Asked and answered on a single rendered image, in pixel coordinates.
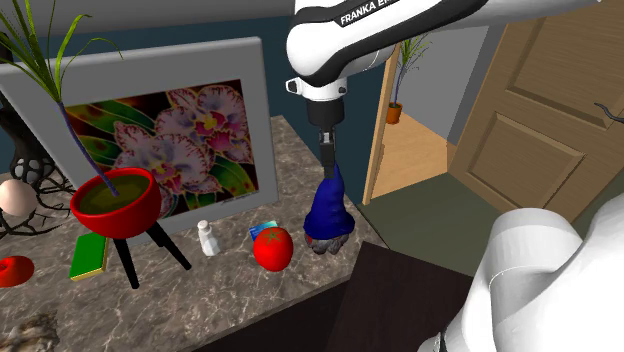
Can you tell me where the potted plant in orange pot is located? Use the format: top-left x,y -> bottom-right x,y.
385,33 -> 433,126

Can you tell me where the gnome figure with blue hat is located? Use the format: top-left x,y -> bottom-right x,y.
302,167 -> 357,256

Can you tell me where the blue card box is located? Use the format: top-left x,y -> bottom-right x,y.
247,220 -> 280,243

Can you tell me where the red tomato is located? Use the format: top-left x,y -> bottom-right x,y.
252,225 -> 295,273

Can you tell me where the white salt shaker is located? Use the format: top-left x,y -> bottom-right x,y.
196,219 -> 222,258

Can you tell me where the grey framed flower picture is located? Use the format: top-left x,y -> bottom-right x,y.
0,35 -> 281,246

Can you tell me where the wooden panel door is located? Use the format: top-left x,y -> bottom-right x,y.
447,0 -> 624,224

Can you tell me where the marble top table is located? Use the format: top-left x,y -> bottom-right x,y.
0,114 -> 391,352

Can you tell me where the red plant pot on tripod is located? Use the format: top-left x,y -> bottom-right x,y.
0,0 -> 193,291

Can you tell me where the green book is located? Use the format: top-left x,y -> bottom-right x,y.
68,231 -> 110,283

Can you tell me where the black branch sculpture with sphere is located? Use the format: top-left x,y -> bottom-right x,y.
0,58 -> 78,241

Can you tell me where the grey rough rock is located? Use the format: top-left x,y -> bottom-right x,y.
0,310 -> 62,352

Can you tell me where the red ring-shaped object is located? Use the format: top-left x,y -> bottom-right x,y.
0,254 -> 36,289

